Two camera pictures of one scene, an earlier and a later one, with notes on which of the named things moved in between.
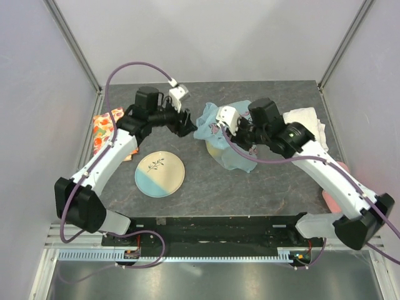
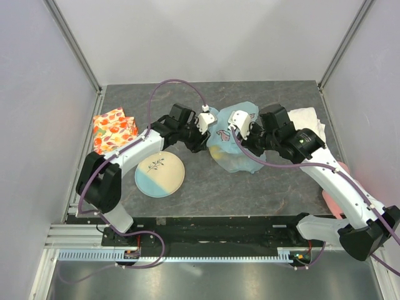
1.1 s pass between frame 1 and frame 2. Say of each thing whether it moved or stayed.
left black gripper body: moved
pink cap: stayed
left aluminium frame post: stayed
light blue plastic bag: stayed
